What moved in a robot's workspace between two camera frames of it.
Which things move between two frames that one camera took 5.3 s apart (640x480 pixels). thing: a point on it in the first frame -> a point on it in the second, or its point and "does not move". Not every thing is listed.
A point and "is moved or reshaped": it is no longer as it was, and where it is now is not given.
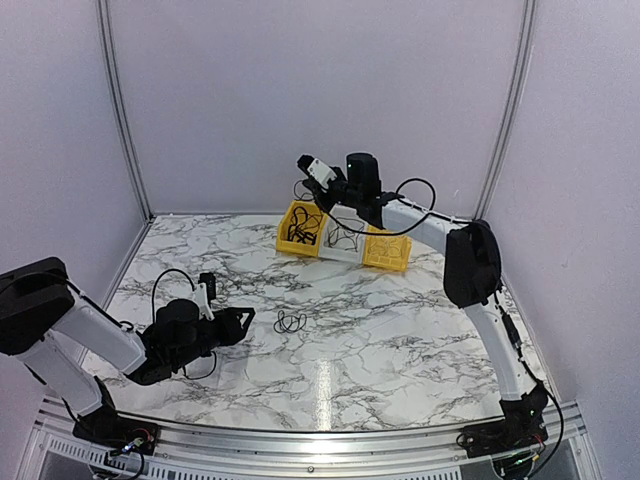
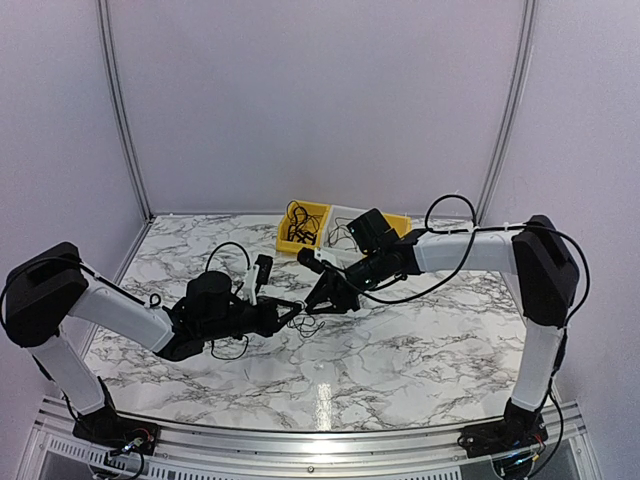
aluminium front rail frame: (53, 450) does not move
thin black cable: (289, 323) is moved or reshaped
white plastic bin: (340, 243) does not move
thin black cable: (345, 227) does not move
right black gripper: (317, 188) -> (335, 290)
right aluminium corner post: (525, 57) does not move
